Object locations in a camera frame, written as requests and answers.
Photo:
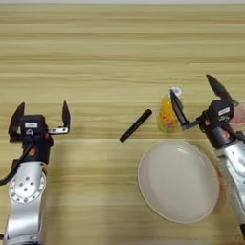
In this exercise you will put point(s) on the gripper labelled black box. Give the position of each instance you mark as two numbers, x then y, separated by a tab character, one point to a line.
32	126
221	112

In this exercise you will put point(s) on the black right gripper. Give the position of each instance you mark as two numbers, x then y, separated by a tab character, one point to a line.
217	134

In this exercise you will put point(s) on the pink plastic cup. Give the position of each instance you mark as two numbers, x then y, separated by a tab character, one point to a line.
240	116

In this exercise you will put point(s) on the left gripper labelled black box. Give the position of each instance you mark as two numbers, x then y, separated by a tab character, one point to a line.
32	126

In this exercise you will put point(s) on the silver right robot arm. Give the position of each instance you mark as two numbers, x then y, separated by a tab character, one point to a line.
234	178

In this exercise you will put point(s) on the beige round plate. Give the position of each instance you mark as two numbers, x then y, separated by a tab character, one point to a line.
172	182

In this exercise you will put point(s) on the black marker pen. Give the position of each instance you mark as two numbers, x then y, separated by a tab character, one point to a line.
135	125

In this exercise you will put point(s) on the orange juice bottle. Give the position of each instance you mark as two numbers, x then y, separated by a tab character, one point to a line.
164	118

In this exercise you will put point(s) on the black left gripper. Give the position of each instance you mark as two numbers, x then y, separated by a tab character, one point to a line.
38	148

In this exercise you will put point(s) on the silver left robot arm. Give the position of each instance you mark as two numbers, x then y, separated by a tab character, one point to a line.
27	207

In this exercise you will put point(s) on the right gripper labelled black box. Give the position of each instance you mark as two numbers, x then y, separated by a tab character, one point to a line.
221	112

